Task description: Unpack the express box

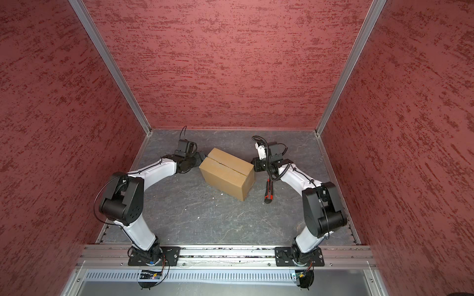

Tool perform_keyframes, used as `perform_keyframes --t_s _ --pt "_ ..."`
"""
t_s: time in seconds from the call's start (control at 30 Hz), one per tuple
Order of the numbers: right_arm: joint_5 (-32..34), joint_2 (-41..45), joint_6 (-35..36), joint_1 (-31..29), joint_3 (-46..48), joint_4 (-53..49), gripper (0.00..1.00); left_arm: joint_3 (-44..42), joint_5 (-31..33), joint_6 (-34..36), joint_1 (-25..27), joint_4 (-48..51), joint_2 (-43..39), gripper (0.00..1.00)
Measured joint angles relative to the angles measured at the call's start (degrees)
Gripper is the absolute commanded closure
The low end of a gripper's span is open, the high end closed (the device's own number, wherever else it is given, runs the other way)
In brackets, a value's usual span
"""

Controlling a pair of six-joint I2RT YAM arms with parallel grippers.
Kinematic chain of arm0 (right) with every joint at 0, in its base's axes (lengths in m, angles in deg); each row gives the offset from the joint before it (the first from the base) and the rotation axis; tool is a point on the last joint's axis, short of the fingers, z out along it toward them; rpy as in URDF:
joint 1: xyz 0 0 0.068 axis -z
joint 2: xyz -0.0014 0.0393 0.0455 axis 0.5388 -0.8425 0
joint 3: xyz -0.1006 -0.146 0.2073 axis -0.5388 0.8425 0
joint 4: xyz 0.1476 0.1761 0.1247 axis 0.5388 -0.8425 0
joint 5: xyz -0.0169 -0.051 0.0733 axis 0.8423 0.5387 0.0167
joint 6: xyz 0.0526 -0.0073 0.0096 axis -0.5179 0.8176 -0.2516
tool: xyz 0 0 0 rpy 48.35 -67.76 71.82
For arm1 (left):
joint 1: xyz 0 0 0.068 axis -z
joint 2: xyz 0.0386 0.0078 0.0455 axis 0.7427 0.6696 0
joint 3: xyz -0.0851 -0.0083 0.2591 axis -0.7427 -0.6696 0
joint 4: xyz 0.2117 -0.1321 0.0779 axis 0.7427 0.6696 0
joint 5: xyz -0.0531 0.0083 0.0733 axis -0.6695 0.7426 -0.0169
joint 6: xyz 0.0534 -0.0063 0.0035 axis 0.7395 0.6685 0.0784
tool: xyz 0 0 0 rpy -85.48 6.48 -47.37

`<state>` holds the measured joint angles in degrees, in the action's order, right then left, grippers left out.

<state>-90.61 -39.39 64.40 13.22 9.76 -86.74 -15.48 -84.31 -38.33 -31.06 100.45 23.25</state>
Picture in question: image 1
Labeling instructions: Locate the red black utility knife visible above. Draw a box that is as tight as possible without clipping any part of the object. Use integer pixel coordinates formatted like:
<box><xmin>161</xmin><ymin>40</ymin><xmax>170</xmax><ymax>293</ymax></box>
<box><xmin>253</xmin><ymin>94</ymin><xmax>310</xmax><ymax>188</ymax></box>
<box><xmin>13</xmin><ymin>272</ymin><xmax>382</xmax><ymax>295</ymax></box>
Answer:
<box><xmin>264</xmin><ymin>178</ymin><xmax>274</xmax><ymax>204</ymax></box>

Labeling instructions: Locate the brown cardboard express box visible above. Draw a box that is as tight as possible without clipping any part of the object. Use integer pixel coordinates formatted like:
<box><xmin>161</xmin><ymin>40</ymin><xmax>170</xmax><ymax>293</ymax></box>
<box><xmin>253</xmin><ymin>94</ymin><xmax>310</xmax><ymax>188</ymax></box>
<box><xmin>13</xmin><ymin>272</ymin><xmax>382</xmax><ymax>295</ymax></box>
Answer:
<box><xmin>199</xmin><ymin>148</ymin><xmax>255</xmax><ymax>202</ymax></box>

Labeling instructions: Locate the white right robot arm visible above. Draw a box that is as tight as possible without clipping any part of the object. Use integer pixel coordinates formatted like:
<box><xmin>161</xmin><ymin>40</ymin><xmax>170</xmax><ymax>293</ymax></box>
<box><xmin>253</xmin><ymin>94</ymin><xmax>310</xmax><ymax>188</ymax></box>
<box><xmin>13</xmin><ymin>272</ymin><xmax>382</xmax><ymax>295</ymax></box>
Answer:
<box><xmin>251</xmin><ymin>136</ymin><xmax>348</xmax><ymax>266</ymax></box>

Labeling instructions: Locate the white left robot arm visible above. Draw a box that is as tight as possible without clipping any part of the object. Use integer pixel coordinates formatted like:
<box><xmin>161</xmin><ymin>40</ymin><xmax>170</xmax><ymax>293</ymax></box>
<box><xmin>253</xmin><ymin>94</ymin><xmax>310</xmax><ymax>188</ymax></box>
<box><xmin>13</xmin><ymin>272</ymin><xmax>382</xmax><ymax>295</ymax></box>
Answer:
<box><xmin>98</xmin><ymin>139</ymin><xmax>206</xmax><ymax>266</ymax></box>

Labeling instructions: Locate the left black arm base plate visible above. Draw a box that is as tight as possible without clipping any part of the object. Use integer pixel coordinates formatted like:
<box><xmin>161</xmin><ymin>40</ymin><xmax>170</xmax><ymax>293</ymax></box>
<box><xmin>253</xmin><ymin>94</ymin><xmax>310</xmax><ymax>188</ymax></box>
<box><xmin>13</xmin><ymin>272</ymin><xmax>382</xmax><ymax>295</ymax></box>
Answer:
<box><xmin>127</xmin><ymin>246</ymin><xmax>181</xmax><ymax>267</ymax></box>

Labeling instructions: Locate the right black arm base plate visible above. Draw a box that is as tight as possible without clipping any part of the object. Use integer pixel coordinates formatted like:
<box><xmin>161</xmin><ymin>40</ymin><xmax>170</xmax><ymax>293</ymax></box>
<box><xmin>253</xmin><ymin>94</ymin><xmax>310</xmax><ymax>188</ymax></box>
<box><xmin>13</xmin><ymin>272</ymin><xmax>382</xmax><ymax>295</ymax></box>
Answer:
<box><xmin>275</xmin><ymin>245</ymin><xmax>325</xmax><ymax>268</ymax></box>

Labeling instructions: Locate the aluminium front rail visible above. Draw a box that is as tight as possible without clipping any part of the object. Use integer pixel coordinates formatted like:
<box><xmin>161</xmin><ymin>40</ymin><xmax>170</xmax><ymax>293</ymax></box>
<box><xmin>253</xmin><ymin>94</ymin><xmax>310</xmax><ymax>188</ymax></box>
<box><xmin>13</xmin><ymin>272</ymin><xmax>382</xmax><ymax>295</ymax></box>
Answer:
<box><xmin>76</xmin><ymin>244</ymin><xmax>378</xmax><ymax>270</ymax></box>

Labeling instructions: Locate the white slotted cable duct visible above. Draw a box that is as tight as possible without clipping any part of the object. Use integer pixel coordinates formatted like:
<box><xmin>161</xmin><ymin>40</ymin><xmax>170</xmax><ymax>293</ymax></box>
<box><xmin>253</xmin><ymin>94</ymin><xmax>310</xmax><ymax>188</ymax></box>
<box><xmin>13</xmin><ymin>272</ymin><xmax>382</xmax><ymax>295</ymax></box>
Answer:
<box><xmin>84</xmin><ymin>270</ymin><xmax>296</xmax><ymax>285</ymax></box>

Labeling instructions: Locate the right aluminium corner post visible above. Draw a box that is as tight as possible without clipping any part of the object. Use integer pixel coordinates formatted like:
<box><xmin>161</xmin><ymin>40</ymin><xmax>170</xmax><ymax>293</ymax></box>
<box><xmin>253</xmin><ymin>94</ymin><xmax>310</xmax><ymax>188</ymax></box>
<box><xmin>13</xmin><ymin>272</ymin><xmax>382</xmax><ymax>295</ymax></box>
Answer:
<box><xmin>316</xmin><ymin>0</ymin><xmax>386</xmax><ymax>138</ymax></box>

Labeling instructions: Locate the aluminium corner post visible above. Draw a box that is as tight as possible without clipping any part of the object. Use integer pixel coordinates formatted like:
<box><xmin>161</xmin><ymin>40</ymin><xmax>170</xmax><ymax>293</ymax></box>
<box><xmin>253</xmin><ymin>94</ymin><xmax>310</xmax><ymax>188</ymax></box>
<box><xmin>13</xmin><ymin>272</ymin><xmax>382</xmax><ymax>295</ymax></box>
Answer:
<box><xmin>69</xmin><ymin>0</ymin><xmax>152</xmax><ymax>136</ymax></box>
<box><xmin>316</xmin><ymin>0</ymin><xmax>386</xmax><ymax>138</ymax></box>

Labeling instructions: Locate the left aluminium corner post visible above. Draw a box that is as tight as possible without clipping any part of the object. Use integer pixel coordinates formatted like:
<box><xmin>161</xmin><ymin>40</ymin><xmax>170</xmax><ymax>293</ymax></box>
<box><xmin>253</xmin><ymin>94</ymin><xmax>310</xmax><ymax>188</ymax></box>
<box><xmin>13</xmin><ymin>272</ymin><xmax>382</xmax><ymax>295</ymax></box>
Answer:
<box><xmin>69</xmin><ymin>0</ymin><xmax>152</xmax><ymax>136</ymax></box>

